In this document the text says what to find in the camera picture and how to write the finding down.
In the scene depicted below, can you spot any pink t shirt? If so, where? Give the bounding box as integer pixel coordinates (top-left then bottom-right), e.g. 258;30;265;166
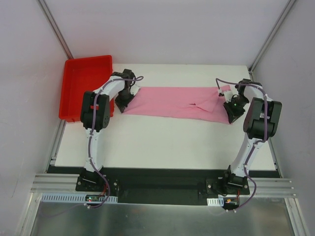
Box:
123;87;229;124

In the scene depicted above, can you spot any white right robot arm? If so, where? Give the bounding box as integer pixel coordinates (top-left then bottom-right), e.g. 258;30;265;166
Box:
218;79;282;195

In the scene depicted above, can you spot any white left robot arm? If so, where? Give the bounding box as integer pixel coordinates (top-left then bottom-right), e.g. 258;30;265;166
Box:
76;69;144;192

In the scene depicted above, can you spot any red plastic bin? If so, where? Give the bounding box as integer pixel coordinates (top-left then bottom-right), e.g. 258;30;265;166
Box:
59;55;113;122

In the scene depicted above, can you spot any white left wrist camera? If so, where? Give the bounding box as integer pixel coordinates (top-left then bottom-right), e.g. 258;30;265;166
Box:
130;85;141;96

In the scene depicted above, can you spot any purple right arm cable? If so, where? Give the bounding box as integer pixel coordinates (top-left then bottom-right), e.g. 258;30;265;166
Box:
215;78;270;214

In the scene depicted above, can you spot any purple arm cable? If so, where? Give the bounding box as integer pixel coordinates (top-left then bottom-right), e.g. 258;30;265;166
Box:
215;78;270;214
83;75;145;209

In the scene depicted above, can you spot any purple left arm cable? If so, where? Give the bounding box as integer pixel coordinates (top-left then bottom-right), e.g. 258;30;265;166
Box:
83;75;145;209

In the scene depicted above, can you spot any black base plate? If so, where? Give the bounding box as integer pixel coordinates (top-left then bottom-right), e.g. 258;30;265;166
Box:
75;167;251;206

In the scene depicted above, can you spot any right white cable duct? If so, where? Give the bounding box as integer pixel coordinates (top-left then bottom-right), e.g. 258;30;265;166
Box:
207;197;224;207

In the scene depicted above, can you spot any white cable duct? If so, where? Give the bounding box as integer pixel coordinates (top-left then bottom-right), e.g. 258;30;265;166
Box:
207;197;224;207
41;193;118;204

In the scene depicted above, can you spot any left white cable duct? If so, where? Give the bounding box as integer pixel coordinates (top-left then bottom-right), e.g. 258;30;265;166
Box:
41;193;118;204

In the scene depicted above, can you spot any left aluminium corner post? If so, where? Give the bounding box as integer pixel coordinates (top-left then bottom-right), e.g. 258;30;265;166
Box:
36;0;74;59

